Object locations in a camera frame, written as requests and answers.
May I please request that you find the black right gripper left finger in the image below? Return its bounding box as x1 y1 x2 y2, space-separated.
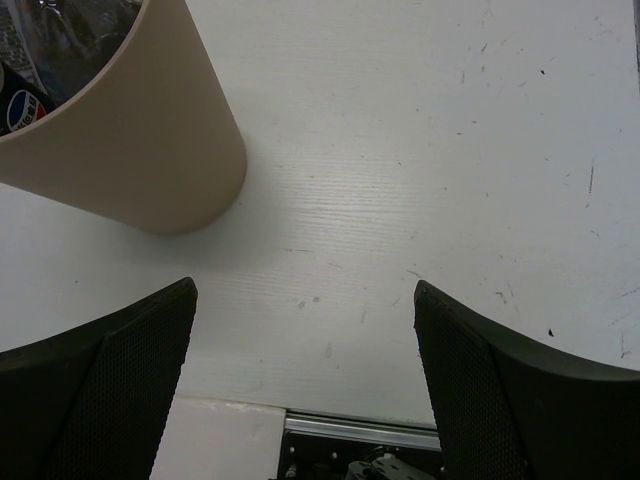
1 278 198 479

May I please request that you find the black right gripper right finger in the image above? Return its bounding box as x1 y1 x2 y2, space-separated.
414 280 639 479

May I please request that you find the clear Pepsi bottle black cap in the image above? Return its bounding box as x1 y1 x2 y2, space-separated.
0 63 56 136

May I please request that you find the beige plastic waste bin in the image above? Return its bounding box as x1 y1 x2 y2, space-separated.
1 1 247 234

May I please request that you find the aluminium front rail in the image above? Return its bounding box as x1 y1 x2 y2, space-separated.
284 411 441 451

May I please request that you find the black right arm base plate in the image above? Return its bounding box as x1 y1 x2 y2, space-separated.
273 430 448 479

